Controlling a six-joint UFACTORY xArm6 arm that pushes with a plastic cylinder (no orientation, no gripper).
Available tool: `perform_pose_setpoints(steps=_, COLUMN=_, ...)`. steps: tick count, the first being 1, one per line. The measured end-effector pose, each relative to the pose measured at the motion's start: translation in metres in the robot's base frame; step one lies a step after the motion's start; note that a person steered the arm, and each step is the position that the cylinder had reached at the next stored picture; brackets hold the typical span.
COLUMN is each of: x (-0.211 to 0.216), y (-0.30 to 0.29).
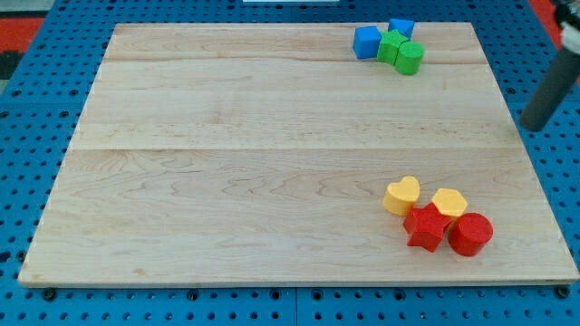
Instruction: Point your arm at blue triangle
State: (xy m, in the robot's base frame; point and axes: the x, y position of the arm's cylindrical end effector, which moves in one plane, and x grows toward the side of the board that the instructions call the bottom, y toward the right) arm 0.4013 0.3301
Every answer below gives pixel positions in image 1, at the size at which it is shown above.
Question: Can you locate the yellow heart block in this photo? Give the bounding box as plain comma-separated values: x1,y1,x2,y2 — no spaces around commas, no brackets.
382,176,421,216

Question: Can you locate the light wooden board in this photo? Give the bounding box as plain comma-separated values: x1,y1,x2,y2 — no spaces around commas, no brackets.
18,23,579,288

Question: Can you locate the red cylinder block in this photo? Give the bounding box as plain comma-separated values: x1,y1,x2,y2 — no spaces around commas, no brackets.
448,212,494,257

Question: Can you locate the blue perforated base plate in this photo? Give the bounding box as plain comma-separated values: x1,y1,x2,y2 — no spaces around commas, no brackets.
1,0,579,325

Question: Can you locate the green cylinder block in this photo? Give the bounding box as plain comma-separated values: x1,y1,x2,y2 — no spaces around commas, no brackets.
395,42,425,75

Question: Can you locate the yellow hexagon block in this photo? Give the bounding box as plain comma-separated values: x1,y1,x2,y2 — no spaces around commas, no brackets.
430,188,469,221

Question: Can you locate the blue triangle block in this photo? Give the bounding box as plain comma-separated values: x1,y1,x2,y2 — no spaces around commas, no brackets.
388,18,415,39

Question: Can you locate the blue cube block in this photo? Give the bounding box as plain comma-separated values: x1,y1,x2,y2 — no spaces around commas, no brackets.
353,25,382,60

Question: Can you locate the red star block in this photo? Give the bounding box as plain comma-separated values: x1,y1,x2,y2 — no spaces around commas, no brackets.
403,203,452,253

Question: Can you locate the green star block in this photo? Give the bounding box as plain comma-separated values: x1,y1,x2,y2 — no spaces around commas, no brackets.
376,30,409,65

